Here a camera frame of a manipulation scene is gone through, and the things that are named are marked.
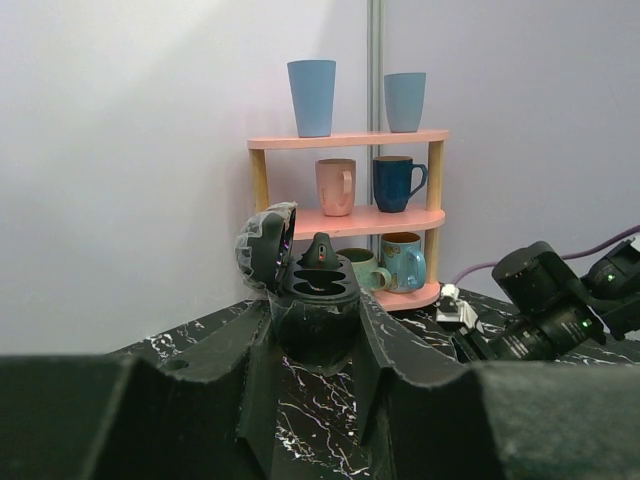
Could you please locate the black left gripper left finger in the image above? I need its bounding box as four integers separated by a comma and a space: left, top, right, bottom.
1, 302, 278, 479

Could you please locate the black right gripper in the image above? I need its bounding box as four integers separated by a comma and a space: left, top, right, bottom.
451, 304, 605, 363

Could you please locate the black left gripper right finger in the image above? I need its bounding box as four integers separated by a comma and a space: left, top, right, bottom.
353, 293, 639, 479

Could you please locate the black earbud charging case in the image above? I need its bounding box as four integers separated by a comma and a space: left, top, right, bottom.
235, 202, 361, 376

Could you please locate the black earbud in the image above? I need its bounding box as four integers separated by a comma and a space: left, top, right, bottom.
298, 232, 341, 270

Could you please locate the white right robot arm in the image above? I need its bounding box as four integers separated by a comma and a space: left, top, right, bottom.
451, 237, 639, 363

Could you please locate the light blue mug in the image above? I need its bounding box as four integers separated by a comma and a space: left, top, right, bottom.
381, 232, 427, 294

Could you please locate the green ceramic mug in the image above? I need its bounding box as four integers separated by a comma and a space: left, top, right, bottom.
337, 248, 392, 292

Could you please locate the pink three-tier shelf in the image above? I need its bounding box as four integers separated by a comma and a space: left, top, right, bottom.
247, 129, 450, 311

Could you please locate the dark blue mug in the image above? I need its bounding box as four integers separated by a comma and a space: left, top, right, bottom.
372, 156, 428, 213

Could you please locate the pink mug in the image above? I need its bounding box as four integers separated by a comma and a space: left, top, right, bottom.
315, 158, 356, 217

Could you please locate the right blue plastic cup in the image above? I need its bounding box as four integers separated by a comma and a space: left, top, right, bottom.
384, 72, 427, 133

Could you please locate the blue plastic cup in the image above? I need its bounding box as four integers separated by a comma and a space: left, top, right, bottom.
287, 59, 336, 138
384, 72, 427, 133

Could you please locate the left blue plastic cup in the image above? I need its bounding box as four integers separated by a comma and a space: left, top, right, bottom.
287, 59, 336, 138

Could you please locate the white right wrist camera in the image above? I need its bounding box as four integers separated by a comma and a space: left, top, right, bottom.
435, 284, 484, 333

